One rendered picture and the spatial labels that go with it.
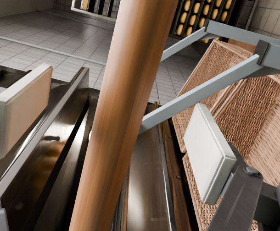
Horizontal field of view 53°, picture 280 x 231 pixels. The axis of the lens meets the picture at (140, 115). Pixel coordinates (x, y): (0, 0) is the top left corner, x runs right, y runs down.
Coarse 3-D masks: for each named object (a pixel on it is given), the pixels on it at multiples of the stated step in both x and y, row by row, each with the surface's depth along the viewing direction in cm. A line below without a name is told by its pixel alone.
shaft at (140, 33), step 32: (128, 0) 14; (160, 0) 14; (128, 32) 14; (160, 32) 14; (128, 64) 15; (128, 96) 16; (96, 128) 17; (128, 128) 17; (96, 160) 18; (128, 160) 18; (96, 192) 18; (96, 224) 20
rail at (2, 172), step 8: (80, 72) 154; (72, 80) 140; (56, 104) 110; (48, 112) 102; (40, 120) 96; (32, 136) 86; (24, 144) 81; (16, 152) 77; (8, 160) 73; (8, 168) 70; (0, 176) 67
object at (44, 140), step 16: (80, 80) 141; (64, 96) 119; (80, 96) 146; (64, 112) 113; (80, 112) 151; (48, 128) 92; (64, 128) 116; (32, 144) 81; (48, 144) 94; (64, 144) 119; (16, 160) 73; (32, 160) 79; (48, 160) 96; (16, 176) 68; (32, 176) 81; (48, 176) 99; (0, 192) 62; (16, 192) 69; (32, 192) 82; (32, 208) 84; (16, 224) 72
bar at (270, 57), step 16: (208, 32) 96; (224, 32) 96; (240, 32) 96; (176, 48) 99; (256, 48) 54; (272, 48) 51; (240, 64) 54; (256, 64) 53; (272, 64) 52; (208, 80) 56; (224, 80) 54; (192, 96) 56; (208, 96) 56; (160, 112) 57; (176, 112) 57; (144, 128) 58; (128, 176) 42; (128, 192) 39; (112, 224) 32
